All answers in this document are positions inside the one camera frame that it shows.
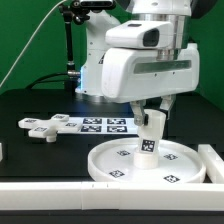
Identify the black camera on mount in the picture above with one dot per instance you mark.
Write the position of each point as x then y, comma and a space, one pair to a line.
94, 4

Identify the white marker sheet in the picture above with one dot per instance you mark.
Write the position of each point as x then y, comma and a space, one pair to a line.
99, 125

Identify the white right fence bar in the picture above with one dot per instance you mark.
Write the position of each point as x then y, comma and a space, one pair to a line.
213, 162

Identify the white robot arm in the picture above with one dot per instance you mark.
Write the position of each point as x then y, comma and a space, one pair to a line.
178, 12

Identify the white left fence piece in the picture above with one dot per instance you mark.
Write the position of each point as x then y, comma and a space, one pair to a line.
1, 152

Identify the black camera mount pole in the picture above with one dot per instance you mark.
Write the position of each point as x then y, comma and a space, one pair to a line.
72, 13

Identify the white round table top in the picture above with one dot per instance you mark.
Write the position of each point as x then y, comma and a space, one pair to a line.
122, 160

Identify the white fence bar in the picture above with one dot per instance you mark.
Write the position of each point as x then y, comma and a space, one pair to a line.
118, 196
213, 162

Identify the white front fence bar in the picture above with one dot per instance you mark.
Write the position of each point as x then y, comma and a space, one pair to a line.
118, 196

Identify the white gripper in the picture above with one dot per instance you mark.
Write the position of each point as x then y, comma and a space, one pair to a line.
136, 66

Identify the white cross table base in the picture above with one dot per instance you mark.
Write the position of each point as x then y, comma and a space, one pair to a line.
48, 129

